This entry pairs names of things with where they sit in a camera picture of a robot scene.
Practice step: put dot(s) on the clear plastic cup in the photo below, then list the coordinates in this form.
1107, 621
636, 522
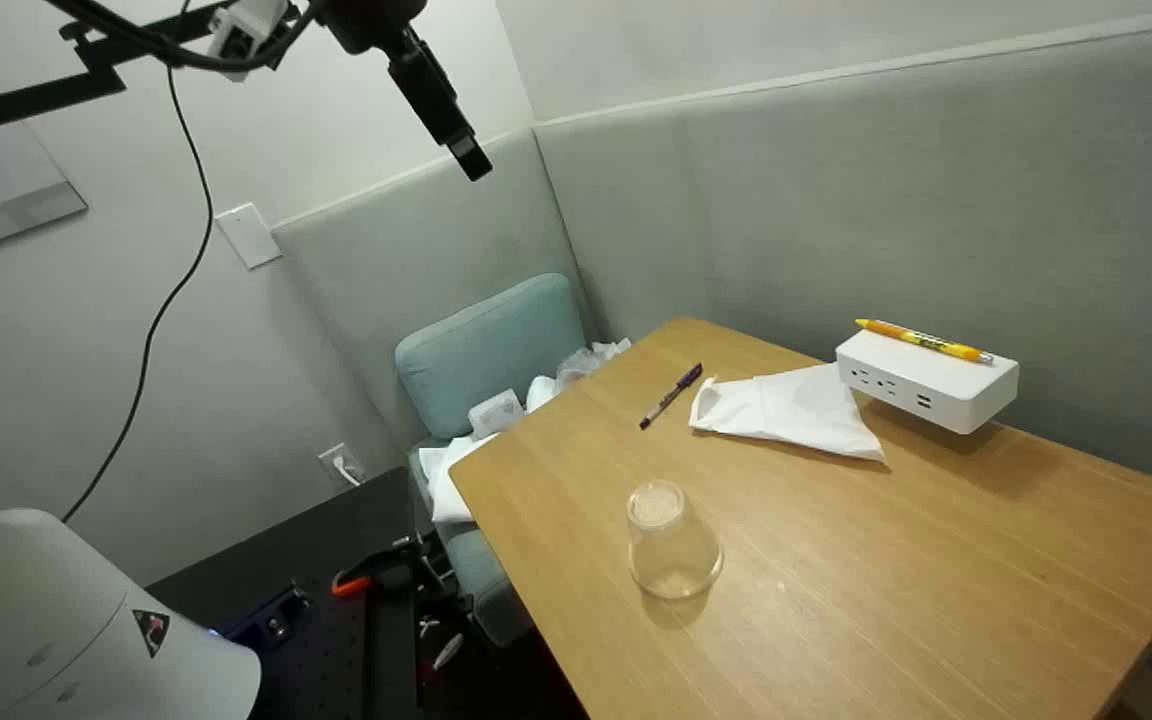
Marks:
655, 500
673, 559

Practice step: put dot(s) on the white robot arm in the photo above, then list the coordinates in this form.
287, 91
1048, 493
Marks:
82, 641

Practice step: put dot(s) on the light blue chair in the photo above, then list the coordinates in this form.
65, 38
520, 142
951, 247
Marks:
467, 382

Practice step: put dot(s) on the black pen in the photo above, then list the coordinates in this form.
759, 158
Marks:
669, 396

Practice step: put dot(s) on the white cloth on chair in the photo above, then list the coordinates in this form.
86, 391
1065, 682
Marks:
488, 419

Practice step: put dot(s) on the white power box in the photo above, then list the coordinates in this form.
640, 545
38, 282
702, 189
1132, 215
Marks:
930, 386

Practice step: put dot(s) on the blue object on floor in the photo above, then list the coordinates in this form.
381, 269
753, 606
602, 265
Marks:
268, 621

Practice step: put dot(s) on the yellow marker pen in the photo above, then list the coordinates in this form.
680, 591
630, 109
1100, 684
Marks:
927, 341

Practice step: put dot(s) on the white wall outlet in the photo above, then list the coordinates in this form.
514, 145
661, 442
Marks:
341, 464

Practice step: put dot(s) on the orange handled tool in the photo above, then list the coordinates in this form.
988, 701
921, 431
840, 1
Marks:
360, 579

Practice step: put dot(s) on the white wall switch plate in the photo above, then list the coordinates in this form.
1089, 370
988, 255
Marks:
251, 238

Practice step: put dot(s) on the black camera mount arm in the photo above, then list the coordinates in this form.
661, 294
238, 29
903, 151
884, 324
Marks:
222, 38

